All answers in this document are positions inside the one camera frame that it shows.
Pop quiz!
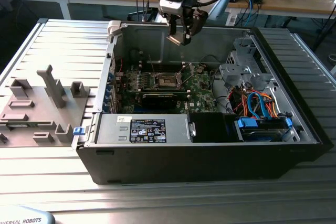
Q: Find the blue data wire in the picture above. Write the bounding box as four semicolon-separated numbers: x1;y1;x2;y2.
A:
246;91;272;119

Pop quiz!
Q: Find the white power adapter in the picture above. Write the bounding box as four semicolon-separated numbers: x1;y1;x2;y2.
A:
226;11;239;27

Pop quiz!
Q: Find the grey metal disk bay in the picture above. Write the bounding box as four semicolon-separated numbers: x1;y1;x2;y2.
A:
218;36;275;92

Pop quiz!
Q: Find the black open PC case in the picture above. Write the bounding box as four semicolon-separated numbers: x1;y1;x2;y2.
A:
71;20;333;185

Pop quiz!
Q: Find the CPU socket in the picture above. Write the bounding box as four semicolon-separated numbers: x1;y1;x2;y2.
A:
154;72;181;89

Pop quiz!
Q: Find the black graphics card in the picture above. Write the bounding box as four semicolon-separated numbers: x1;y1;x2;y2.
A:
141;91;186;109

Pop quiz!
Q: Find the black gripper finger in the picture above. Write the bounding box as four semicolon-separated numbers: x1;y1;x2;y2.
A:
181;8;209;46
167;14;179;41

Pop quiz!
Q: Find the grey power supply unit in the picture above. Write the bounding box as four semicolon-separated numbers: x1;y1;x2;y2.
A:
93;113;194;145

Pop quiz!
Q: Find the silver CPU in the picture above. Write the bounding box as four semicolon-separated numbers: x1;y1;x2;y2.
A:
165;31;184;46

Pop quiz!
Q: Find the black plastic shroud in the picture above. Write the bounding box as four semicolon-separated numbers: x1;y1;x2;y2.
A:
188;112;238;143

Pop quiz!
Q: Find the orange wire bundle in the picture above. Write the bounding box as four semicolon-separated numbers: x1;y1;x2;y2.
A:
232;89;279;120

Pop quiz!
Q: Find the metal socket cover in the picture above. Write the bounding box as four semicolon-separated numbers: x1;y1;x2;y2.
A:
177;63;195;89

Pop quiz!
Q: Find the green motherboard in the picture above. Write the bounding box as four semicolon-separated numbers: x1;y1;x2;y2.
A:
115;62;218;114

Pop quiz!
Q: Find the grey parts rack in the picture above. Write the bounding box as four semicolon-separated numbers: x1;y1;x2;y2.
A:
0;64;91;148

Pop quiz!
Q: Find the hard disk in blue carrier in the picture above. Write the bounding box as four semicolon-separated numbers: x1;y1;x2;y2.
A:
235;117;294;143

